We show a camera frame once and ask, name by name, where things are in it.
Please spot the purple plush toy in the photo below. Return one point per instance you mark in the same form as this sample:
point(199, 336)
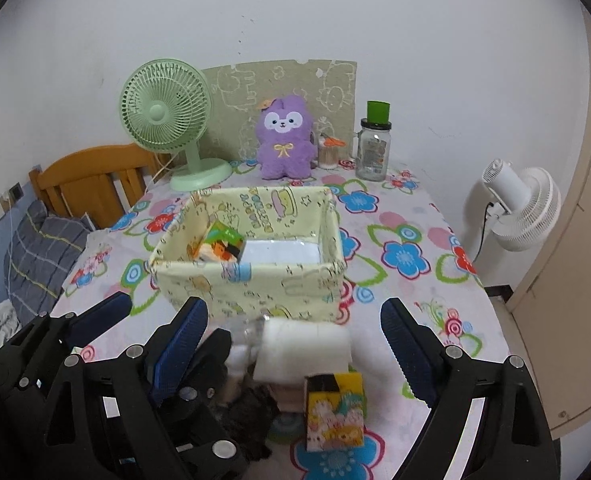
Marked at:
point(283, 145)

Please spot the pink wet wipes pack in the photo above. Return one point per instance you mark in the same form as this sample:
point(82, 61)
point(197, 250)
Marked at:
point(288, 397)

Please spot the clear plastic bag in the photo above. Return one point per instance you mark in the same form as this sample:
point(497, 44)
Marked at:
point(248, 331)

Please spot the dark grey cloth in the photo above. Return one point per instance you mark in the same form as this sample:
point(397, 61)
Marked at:
point(250, 412)

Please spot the cartoon print tissue pack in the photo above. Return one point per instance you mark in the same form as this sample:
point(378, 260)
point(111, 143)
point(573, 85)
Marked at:
point(335, 410)

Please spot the white wet wipes packet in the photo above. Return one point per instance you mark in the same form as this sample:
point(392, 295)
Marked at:
point(300, 350)

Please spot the green cartoon placemat board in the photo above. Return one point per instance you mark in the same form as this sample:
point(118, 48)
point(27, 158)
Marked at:
point(295, 85)

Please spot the white clip fan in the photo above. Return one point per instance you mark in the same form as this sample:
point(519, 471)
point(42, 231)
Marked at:
point(520, 210)

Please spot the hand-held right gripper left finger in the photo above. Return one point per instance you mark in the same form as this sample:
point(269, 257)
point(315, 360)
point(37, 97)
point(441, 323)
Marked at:
point(185, 342)

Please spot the glass mug jar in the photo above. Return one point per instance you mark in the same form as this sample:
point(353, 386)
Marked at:
point(373, 155)

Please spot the floral tablecloth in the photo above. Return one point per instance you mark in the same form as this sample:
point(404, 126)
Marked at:
point(405, 260)

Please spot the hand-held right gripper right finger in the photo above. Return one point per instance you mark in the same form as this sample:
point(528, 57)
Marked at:
point(405, 350)

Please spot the cotton swab jar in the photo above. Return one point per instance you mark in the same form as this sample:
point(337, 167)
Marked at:
point(328, 157)

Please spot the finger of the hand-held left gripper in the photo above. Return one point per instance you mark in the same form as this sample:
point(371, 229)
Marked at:
point(108, 307)
point(215, 360)

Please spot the wooden bed headboard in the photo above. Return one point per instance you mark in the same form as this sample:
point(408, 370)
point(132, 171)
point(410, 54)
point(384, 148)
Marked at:
point(90, 175)

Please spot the grey plaid pillow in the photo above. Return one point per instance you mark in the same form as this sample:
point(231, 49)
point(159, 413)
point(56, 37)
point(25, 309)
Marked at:
point(40, 255)

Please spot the yellow fabric storage basket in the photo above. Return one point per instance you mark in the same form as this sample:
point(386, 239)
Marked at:
point(275, 290)

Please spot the orange scissors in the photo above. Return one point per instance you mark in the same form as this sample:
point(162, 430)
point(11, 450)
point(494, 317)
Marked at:
point(333, 142)

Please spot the green desk fan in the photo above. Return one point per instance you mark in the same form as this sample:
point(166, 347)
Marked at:
point(163, 110)

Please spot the wall socket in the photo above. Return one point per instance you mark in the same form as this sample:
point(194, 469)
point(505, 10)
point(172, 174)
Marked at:
point(15, 191)

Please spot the green plastic cup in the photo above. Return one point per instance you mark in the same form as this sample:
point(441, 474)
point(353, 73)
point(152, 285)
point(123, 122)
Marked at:
point(378, 112)

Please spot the orange green snack packet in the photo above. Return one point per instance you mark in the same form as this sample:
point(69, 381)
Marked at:
point(220, 245)

